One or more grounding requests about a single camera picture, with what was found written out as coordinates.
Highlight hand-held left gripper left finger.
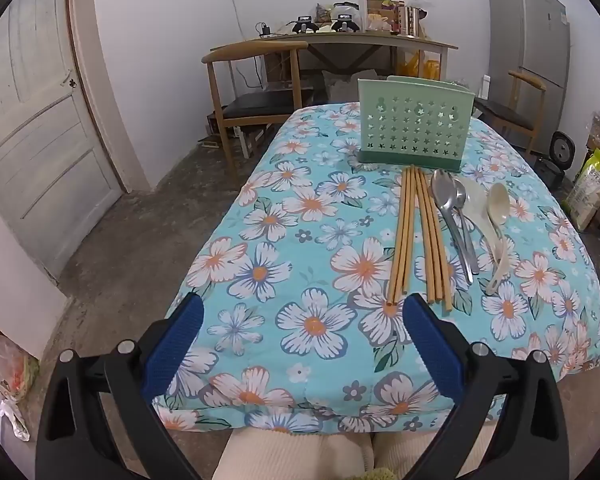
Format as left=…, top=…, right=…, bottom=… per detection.
left=35, top=291, right=206, bottom=480

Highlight wooden desk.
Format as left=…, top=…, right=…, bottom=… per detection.
left=220, top=30, right=461, bottom=111

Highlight white plastic spoon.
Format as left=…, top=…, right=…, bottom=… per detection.
left=484, top=182, right=512, bottom=297
left=461, top=179, right=506, bottom=267

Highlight floral turquoise blanket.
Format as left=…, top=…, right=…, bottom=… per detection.
left=150, top=102, right=600, bottom=433

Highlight black round appliance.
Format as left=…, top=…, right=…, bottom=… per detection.
left=536, top=131, right=577, bottom=191

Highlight white and green sack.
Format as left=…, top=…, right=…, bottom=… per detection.
left=562, top=147, right=600, bottom=233

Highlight grey panelled door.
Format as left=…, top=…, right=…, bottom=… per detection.
left=0, top=0, right=126, bottom=286

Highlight grey refrigerator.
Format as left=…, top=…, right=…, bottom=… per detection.
left=487, top=0, right=572, bottom=133

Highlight person's cream trousers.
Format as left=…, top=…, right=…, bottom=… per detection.
left=215, top=422, right=496, bottom=480

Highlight row of wooden chopsticks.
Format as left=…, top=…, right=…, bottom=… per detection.
left=386, top=165, right=455, bottom=311

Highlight large metal spoon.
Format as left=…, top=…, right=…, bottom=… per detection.
left=430, top=169, right=476, bottom=285

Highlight small metal spoon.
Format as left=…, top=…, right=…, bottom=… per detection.
left=452, top=177, right=481, bottom=276

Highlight wooden chair with black seat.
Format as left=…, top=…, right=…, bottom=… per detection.
left=472, top=70, right=548, bottom=156
left=201, top=41, right=316, bottom=181

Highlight yellow plastic bag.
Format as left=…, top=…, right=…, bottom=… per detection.
left=397, top=50, right=441, bottom=81

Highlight white plastic bag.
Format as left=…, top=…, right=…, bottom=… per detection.
left=0, top=335, right=41, bottom=443

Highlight brown cardboard box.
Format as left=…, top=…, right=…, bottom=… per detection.
left=364, top=0, right=406, bottom=33

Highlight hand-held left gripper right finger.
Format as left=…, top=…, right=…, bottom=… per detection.
left=402, top=292, right=571, bottom=480

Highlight green star-holed utensil holder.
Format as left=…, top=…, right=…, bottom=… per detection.
left=356, top=76, right=476, bottom=167

